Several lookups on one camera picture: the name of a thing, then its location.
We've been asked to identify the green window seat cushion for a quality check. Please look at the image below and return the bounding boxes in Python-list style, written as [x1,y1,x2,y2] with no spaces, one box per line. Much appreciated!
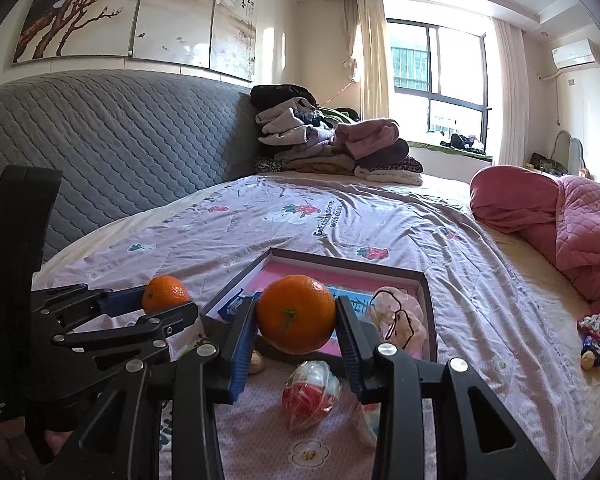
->
[407,140,495,163]

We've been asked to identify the clear ball with blue filling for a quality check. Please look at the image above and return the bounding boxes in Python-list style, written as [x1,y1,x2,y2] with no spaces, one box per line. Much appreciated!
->
[357,400,381,448]

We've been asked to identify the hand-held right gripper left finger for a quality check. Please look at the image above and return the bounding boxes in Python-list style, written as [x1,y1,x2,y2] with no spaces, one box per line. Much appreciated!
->
[55,292,262,480]

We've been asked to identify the flower wall painting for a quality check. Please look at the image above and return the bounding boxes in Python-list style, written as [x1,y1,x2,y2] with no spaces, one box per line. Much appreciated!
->
[12,0,258,82]

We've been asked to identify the white air conditioner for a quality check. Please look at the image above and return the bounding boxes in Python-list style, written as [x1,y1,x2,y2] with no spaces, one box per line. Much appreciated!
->
[551,38,600,68]

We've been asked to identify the grey quilted headboard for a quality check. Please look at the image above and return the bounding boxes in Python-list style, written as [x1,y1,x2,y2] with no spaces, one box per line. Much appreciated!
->
[0,70,261,266]

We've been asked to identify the orange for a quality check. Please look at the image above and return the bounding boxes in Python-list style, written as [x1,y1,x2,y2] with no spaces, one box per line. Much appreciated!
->
[256,275,337,356]
[141,275,191,315]

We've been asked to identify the dark clothes on windowsill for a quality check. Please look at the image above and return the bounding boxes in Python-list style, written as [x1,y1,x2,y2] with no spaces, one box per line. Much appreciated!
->
[440,132,486,151]

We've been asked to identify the clear ball with red filling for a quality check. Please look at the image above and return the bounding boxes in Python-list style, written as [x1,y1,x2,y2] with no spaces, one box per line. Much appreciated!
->
[281,360,342,431]

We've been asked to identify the person's left hand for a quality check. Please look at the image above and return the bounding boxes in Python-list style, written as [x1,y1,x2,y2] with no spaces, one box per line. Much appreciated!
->
[0,420,76,480]

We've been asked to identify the pink picture book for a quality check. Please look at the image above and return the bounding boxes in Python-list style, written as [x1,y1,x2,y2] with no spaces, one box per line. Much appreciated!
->
[215,260,423,356]

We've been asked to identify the small toys by blanket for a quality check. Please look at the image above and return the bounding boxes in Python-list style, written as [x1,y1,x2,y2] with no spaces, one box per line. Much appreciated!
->
[582,332,600,366]

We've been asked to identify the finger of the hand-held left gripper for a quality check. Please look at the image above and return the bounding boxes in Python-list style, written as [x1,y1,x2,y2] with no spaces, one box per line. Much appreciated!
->
[52,302,200,361]
[32,284,148,332]

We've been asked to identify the dark bag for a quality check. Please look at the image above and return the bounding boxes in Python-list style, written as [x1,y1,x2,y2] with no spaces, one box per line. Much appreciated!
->
[527,152,563,177]

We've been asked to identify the pink quilted blanket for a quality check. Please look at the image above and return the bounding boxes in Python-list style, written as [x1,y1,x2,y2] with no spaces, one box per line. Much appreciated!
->
[420,172,600,441]

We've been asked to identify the beige curtain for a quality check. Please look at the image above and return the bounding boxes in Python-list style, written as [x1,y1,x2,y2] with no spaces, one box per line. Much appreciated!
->
[490,17,526,166]
[342,0,396,116]

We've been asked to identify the pile of folded clothes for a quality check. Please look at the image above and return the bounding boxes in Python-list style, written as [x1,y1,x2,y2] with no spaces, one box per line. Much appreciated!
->
[250,84,426,187]

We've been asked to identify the blue snack packet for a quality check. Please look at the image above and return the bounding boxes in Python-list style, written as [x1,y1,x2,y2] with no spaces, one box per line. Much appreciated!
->
[217,290,261,323]

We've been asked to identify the air conditioner pipe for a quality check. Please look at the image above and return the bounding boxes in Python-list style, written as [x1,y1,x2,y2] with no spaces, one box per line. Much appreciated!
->
[537,67,563,128]

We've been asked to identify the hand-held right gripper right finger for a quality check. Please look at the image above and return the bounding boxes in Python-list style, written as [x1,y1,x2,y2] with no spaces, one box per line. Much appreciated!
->
[334,294,556,480]

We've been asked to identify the brown cardboard box tray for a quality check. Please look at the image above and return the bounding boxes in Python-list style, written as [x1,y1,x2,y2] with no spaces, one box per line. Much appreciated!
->
[200,247,438,361]

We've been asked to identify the window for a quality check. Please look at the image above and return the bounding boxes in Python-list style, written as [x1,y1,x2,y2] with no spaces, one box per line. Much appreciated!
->
[387,17,493,136]

